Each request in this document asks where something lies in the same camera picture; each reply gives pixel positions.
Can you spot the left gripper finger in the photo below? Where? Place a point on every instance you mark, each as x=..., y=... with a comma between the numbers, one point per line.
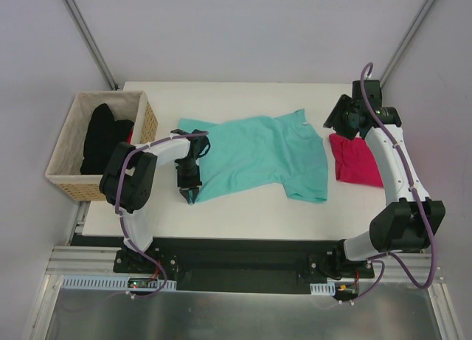
x=185, y=193
x=193, y=194

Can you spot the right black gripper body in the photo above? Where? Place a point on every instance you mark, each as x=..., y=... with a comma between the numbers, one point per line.
x=339, y=116

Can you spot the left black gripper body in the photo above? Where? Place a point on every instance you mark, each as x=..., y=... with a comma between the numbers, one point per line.
x=189, y=184

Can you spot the teal t shirt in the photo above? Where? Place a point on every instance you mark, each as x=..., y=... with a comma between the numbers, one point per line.
x=256, y=151

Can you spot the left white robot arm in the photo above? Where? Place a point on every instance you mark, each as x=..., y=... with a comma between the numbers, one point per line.
x=129, y=175

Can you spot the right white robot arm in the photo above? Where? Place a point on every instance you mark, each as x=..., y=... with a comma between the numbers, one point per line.
x=410, y=218

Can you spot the folded pink t shirt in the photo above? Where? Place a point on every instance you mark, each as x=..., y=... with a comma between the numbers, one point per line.
x=354, y=162

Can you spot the black t shirt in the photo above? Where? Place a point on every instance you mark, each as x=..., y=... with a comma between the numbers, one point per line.
x=103, y=135

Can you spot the wicker laundry basket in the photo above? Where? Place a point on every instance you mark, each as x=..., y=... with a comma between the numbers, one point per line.
x=64, y=166

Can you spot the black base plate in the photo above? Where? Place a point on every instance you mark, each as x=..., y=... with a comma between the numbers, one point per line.
x=243, y=266

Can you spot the left slotted cable duct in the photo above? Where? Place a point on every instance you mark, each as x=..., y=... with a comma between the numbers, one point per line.
x=107, y=283

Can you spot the slotted cable duct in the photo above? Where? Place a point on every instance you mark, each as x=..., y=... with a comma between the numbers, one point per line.
x=323, y=289
x=107, y=283

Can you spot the right slotted cable duct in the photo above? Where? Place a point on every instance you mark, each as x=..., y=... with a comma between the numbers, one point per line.
x=323, y=289

